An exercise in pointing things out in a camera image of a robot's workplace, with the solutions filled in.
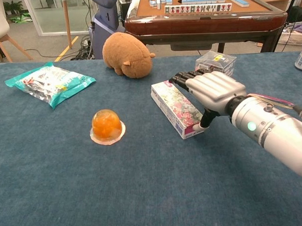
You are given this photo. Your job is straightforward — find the blue felt table cover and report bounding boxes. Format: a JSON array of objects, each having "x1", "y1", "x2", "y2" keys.
[{"x1": 0, "y1": 49, "x2": 302, "y2": 226}]

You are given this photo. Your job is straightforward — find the teal white snack bag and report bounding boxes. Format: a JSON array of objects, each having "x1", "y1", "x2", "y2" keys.
[{"x1": 4, "y1": 59, "x2": 98, "y2": 111}]

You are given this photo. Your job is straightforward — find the floral tissue box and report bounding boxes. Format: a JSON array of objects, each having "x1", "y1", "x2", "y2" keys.
[{"x1": 150, "y1": 78, "x2": 206, "y2": 142}]

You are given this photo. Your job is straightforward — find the wooden pole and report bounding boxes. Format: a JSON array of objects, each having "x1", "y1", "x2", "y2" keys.
[{"x1": 61, "y1": 0, "x2": 73, "y2": 50}]

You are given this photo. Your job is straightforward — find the brown capybara plush toy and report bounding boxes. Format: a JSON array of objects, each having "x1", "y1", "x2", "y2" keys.
[{"x1": 101, "y1": 30, "x2": 157, "y2": 81}]

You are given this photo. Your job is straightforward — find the black tripod stand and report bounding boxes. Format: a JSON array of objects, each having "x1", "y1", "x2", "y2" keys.
[{"x1": 279, "y1": 0, "x2": 302, "y2": 53}]

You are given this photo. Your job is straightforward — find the white plastic basket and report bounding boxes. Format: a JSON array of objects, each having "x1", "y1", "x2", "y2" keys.
[{"x1": 276, "y1": 23, "x2": 302, "y2": 48}]

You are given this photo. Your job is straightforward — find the face-up mahjong tile row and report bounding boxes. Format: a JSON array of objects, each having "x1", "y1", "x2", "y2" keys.
[{"x1": 164, "y1": 2, "x2": 233, "y2": 16}]

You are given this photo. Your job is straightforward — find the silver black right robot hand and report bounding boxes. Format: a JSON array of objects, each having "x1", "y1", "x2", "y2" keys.
[{"x1": 168, "y1": 66, "x2": 249, "y2": 133}]

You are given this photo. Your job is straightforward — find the clear plastic cube box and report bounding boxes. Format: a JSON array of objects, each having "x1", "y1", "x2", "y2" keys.
[{"x1": 194, "y1": 49, "x2": 238, "y2": 80}]

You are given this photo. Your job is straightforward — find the blue mahjong tile cluster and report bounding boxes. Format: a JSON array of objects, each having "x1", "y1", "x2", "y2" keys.
[{"x1": 148, "y1": 0, "x2": 173, "y2": 11}]

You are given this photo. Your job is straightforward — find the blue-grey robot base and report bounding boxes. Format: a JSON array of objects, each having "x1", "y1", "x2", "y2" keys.
[{"x1": 88, "y1": 0, "x2": 122, "y2": 61}]

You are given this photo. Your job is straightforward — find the green potted plant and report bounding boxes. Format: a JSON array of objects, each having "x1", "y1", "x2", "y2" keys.
[{"x1": 2, "y1": 0, "x2": 25, "y2": 16}]

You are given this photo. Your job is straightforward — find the brown mahjong table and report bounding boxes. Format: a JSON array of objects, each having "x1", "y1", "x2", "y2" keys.
[{"x1": 123, "y1": 0, "x2": 289, "y2": 60}]

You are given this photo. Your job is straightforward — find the short blue mahjong tile row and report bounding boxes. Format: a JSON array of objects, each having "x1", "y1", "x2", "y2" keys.
[{"x1": 181, "y1": 0, "x2": 218, "y2": 6}]

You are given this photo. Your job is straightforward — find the orange fruit jelly cup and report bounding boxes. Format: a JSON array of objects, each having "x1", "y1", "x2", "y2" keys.
[{"x1": 88, "y1": 108, "x2": 127, "y2": 147}]

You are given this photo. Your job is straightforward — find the pink yellow arm wires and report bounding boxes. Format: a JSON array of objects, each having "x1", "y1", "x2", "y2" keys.
[{"x1": 247, "y1": 90, "x2": 302, "y2": 126}]

